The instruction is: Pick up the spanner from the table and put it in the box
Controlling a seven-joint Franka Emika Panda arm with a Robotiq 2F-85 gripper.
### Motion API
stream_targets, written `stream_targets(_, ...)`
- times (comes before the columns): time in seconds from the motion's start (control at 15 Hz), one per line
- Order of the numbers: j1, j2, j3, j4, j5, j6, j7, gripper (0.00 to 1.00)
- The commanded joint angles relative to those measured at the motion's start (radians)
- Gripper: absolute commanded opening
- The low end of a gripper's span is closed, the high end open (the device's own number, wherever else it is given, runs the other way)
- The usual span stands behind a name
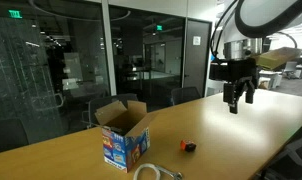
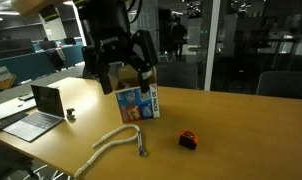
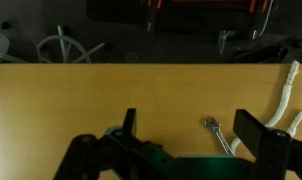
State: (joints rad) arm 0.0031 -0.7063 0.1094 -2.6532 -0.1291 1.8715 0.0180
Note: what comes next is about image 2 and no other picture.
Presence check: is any white vertical pillar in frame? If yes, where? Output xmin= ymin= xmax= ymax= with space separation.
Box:
xmin=204 ymin=0 xmax=221 ymax=91

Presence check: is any silver adjustable spanner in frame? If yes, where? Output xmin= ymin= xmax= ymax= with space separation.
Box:
xmin=137 ymin=131 xmax=147 ymax=156

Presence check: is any silver open laptop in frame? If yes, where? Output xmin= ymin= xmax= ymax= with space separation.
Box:
xmin=4 ymin=85 xmax=65 ymax=142

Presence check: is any cardboard box with printed front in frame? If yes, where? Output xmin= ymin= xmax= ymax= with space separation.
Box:
xmin=109 ymin=65 xmax=160 ymax=123

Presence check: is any orange tape measure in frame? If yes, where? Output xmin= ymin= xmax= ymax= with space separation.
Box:
xmin=179 ymin=130 xmax=198 ymax=150

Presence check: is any teal desk partition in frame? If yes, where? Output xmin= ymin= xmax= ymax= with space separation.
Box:
xmin=0 ymin=43 xmax=85 ymax=88

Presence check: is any grey office chair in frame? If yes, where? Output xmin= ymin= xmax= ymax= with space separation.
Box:
xmin=257 ymin=71 xmax=302 ymax=99

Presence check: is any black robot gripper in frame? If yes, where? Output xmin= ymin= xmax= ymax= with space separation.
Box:
xmin=81 ymin=20 xmax=158 ymax=95

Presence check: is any dark office chair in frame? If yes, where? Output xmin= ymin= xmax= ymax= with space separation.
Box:
xmin=156 ymin=62 xmax=197 ymax=89

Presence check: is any white rope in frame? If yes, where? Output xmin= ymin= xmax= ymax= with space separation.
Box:
xmin=73 ymin=123 xmax=142 ymax=179

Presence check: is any small black clip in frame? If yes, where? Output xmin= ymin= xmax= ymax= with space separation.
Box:
xmin=66 ymin=108 xmax=75 ymax=120

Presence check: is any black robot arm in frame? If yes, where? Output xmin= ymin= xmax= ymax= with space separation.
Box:
xmin=73 ymin=0 xmax=158 ymax=95

